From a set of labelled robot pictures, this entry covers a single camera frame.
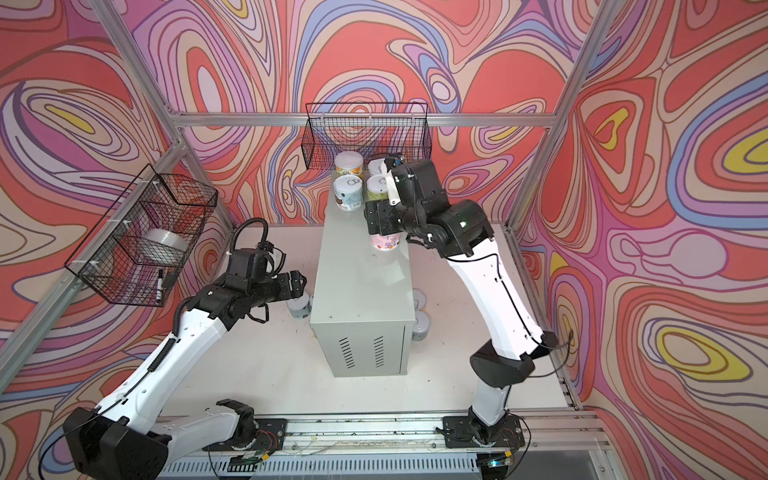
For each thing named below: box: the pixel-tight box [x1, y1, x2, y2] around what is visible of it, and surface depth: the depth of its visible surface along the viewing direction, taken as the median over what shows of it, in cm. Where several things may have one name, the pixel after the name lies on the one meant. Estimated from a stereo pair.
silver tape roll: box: [143, 228, 188, 256], surface depth 73 cm
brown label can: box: [333, 174, 363, 212], surface depth 76 cm
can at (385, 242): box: [369, 232, 401, 251], surface depth 67 cm
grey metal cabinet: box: [310, 172, 415, 378], surface depth 67 cm
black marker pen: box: [156, 269, 163, 302], surface depth 73 cm
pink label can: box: [368, 158, 388, 175], surface depth 79 cm
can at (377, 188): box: [366, 174, 389, 202], surface depth 75 cm
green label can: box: [334, 150, 364, 177], surface depth 78 cm
